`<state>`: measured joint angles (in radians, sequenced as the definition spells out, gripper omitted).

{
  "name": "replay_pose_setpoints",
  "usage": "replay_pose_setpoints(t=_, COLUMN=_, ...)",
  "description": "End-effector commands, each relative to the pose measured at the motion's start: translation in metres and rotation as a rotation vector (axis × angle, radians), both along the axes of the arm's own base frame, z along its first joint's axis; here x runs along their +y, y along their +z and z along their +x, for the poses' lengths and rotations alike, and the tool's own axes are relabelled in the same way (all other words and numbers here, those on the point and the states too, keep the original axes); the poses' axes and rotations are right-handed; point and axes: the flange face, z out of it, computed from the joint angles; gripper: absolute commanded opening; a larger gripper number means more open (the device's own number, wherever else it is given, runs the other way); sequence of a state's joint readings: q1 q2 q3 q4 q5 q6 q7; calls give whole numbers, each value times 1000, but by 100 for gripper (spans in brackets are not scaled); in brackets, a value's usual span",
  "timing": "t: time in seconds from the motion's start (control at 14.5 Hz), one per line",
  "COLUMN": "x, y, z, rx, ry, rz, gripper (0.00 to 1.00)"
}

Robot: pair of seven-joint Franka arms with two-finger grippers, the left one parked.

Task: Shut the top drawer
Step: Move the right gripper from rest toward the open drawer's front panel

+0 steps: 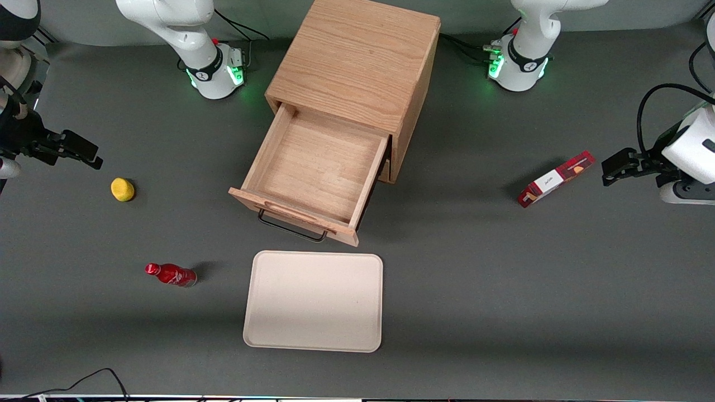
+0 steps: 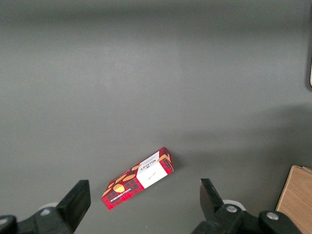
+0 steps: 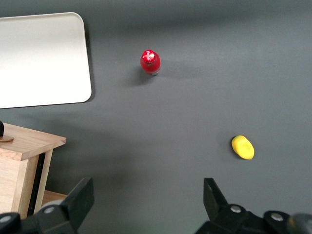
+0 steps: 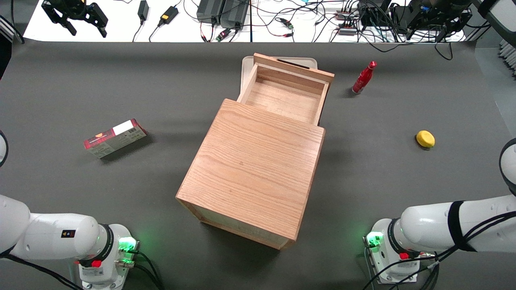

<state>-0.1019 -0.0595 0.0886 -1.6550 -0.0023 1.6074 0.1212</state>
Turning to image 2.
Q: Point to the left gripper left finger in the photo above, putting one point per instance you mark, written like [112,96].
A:
[61,219]

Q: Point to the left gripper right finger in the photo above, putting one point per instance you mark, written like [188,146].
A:
[214,219]

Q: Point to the light wooden drawer cabinet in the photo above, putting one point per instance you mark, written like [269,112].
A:
[297,200]

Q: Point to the red tartan cookie box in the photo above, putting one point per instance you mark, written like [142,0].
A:
[126,187]

